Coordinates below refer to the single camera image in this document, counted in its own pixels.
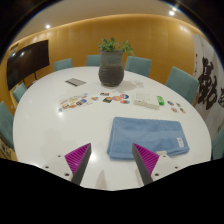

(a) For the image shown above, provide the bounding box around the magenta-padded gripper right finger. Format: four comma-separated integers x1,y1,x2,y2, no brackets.
131,143,183,186

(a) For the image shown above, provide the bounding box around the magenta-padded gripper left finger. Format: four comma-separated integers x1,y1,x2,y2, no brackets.
41,142,93,186

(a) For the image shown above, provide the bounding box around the blue towel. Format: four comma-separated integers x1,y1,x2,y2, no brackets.
106,116,191,160

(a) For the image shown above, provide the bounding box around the sticker sheet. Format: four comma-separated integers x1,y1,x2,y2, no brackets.
58,93,89,113

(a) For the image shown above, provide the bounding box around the white flat box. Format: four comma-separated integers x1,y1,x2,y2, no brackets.
133,92,161,111

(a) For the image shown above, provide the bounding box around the potted plant in grey pot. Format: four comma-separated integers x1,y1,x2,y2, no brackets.
97,37,135,88

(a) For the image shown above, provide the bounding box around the calligraphy folding screen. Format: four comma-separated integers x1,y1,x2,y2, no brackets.
192,33,224,141

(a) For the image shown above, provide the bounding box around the black wall screen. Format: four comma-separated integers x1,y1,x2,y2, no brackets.
5,39,51,92

